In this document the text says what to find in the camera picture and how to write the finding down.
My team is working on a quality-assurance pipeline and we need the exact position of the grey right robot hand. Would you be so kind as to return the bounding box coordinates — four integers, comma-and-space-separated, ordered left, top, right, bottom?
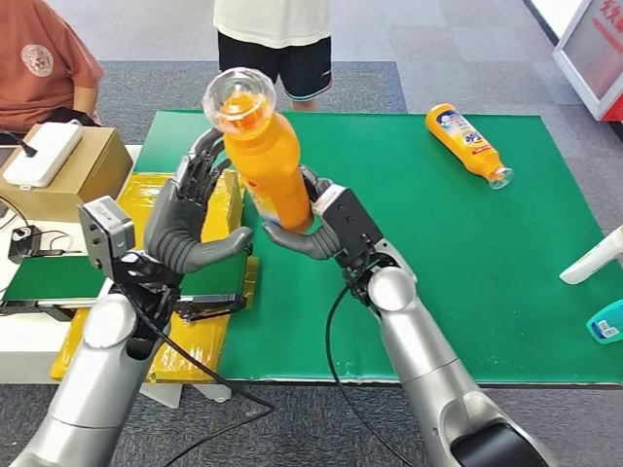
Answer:
261, 163, 342, 263

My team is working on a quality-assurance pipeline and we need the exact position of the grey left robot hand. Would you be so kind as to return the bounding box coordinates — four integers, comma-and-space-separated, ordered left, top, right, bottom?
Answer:
143, 126, 254, 276

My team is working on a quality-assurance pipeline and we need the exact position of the orange detergent bottle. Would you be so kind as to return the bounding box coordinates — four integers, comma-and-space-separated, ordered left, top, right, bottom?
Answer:
424, 102, 514, 192
202, 66, 315, 235

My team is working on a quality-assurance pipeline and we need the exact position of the white spray bottle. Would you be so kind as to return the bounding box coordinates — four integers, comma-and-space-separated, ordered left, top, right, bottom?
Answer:
558, 223, 623, 287

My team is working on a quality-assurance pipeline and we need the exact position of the yellow wrapped block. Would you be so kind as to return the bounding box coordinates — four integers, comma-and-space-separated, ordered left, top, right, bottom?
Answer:
202, 168, 245, 245

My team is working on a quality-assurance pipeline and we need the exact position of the brown cardboard box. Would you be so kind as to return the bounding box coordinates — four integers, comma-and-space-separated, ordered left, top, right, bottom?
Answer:
0, 124, 134, 226

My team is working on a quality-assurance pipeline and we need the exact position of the yellow plastic sheet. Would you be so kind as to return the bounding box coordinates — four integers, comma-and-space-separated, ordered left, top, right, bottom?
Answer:
49, 169, 259, 386

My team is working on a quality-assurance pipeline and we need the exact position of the green table mat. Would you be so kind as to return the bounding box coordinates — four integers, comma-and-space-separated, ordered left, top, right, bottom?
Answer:
133, 110, 623, 386

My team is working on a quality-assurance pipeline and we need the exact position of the green belt conveyor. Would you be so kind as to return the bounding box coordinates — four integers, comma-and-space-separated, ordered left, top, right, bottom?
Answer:
0, 241, 253, 325

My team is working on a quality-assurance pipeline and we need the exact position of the white flat device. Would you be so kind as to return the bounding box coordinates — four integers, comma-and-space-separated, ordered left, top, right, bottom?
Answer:
2, 121, 85, 191

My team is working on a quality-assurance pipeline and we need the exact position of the black power adapter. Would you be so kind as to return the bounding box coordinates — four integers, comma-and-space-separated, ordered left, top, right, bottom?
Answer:
7, 225, 42, 267

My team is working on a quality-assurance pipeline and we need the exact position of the white table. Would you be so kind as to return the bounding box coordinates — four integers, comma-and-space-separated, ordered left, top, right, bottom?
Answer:
0, 144, 233, 412

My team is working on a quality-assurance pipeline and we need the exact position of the teal plastic container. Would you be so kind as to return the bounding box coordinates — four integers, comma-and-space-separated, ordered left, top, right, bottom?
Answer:
585, 298, 623, 346

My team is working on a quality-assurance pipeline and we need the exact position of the white and red display stand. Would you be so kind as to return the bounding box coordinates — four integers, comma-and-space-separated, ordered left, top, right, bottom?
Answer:
551, 0, 623, 124

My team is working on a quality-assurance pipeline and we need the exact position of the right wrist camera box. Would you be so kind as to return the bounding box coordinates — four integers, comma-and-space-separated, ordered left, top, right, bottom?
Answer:
311, 184, 387, 270

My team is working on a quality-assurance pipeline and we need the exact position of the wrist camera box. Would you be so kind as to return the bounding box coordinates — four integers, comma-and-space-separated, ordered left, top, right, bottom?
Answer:
311, 184, 387, 270
77, 196, 137, 272

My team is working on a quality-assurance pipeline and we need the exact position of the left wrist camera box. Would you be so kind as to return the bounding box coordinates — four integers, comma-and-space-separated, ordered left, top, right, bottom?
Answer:
77, 196, 137, 272

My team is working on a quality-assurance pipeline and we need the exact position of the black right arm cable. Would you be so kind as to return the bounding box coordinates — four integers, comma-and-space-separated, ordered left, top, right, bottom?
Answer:
324, 282, 416, 467

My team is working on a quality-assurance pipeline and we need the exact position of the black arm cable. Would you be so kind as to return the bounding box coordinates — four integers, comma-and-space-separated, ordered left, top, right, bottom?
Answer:
118, 282, 276, 467
324, 282, 416, 467

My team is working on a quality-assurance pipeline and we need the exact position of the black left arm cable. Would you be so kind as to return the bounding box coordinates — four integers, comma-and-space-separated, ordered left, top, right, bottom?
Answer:
118, 282, 276, 467

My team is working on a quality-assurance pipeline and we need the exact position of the black plug with cable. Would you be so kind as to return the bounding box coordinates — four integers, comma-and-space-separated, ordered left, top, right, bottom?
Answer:
0, 128, 39, 160

